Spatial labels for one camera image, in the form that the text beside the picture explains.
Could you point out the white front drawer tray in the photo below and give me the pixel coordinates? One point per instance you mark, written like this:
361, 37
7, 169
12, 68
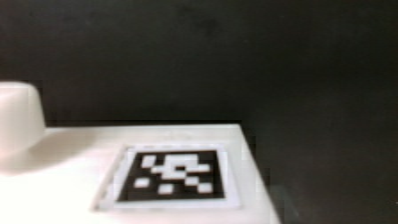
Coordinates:
123, 175

